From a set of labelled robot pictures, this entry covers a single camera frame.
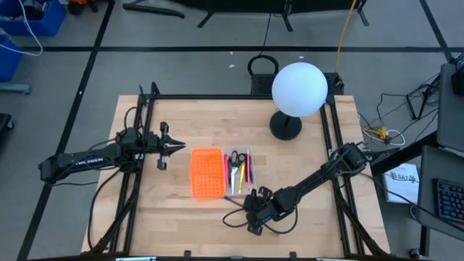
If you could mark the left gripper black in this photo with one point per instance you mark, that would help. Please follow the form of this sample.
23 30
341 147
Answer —
152 143

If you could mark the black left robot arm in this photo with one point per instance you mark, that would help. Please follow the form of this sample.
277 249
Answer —
83 161

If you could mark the black keyboard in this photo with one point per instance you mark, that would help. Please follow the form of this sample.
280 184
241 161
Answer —
449 199

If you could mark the black power supply box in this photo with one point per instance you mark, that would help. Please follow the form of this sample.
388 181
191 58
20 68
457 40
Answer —
335 85

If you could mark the blue storage bin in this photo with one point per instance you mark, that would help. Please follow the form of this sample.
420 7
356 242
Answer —
50 21
9 61

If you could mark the clear plastic supply box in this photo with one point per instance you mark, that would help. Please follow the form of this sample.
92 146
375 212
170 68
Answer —
250 192

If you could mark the white globe lamp black stand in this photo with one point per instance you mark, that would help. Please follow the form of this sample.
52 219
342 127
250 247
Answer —
299 88

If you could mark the pink marker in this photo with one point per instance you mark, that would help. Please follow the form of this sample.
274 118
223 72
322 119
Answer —
226 170

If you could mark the grey side table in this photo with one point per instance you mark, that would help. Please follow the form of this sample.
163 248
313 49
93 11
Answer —
449 108

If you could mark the grey desk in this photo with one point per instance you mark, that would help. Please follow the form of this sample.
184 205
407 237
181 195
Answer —
427 170

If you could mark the black aluminium table frame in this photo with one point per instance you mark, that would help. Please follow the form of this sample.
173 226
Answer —
235 96

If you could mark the brown pencil blue eraser cap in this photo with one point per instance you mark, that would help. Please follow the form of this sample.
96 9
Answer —
235 202

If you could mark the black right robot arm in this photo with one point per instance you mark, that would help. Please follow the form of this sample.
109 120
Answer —
311 181

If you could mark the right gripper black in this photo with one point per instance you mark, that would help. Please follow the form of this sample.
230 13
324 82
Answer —
264 210

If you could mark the orange plastic box lid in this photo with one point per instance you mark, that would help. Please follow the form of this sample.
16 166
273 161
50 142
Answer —
207 174

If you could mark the black partition foot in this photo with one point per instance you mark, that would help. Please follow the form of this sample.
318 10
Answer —
152 10

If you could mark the yellow pen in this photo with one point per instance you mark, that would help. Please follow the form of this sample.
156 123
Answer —
241 181

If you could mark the black vented electronics box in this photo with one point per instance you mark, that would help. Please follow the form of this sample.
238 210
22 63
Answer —
261 84

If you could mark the white printed booklet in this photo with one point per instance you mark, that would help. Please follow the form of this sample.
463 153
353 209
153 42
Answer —
400 185

